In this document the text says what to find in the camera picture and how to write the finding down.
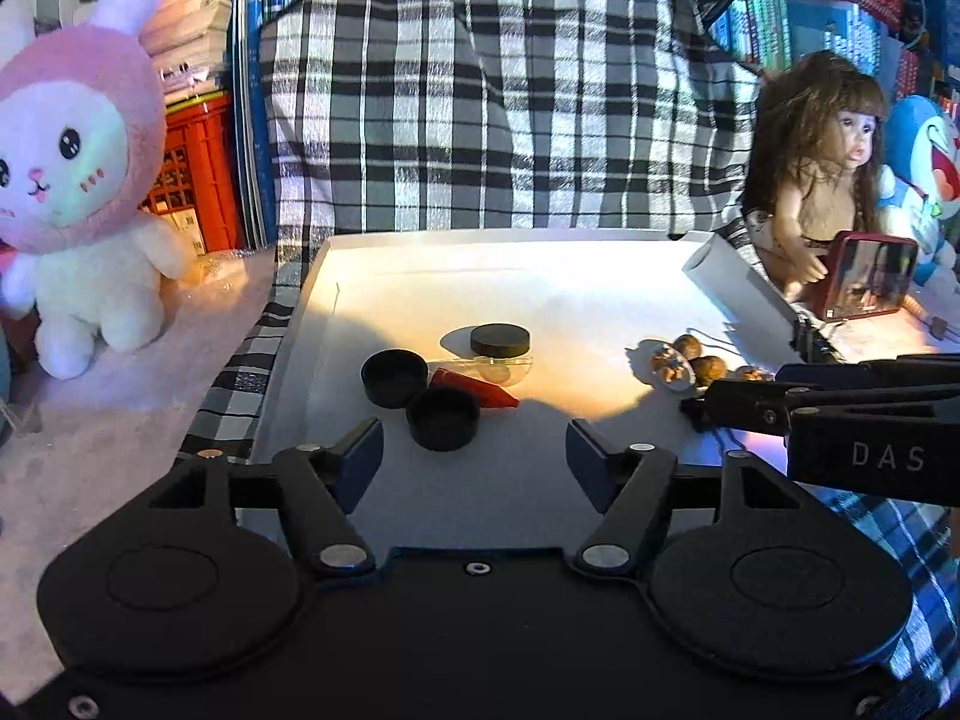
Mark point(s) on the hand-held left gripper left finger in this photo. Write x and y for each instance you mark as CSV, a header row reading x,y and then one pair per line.
x,y
360,457

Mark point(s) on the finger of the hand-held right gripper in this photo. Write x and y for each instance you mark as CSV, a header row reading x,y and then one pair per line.
x,y
750,403
862,373

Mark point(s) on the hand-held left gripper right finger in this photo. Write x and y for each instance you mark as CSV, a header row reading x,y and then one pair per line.
x,y
589,459

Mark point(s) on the brown walnut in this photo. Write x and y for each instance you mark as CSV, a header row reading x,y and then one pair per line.
x,y
709,370
688,346
752,373

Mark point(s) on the red plastic cone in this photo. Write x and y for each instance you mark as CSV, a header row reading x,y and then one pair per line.
x,y
472,388

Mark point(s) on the black round lid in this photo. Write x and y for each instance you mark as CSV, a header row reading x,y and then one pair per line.
x,y
501,340

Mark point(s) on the white cardboard box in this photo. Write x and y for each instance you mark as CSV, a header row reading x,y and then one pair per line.
x,y
525,292

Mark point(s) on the black binder clip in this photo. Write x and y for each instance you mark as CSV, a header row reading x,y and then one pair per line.
x,y
811,337

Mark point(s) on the red cased smartphone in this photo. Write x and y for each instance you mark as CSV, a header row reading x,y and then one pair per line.
x,y
870,277

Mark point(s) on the blue cat plush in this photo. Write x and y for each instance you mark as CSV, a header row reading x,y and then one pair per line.
x,y
926,157

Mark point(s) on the clear plastic wrap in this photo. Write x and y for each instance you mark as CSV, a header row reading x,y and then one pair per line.
x,y
221,266

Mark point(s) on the brown haired doll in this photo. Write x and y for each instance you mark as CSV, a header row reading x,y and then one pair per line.
x,y
825,127

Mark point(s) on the red plastic crate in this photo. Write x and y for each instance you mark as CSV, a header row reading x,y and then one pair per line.
x,y
199,165

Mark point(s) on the blue carton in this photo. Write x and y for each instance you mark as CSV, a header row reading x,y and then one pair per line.
x,y
937,0

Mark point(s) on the upright blue folders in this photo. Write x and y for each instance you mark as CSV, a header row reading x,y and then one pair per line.
x,y
259,90

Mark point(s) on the black white plaid cloth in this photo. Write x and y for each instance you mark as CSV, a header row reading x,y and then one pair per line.
x,y
487,90

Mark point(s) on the pink white bunny plush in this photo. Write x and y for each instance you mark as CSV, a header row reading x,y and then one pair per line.
x,y
75,150

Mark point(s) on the stack of white books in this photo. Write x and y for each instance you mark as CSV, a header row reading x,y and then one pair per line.
x,y
187,15

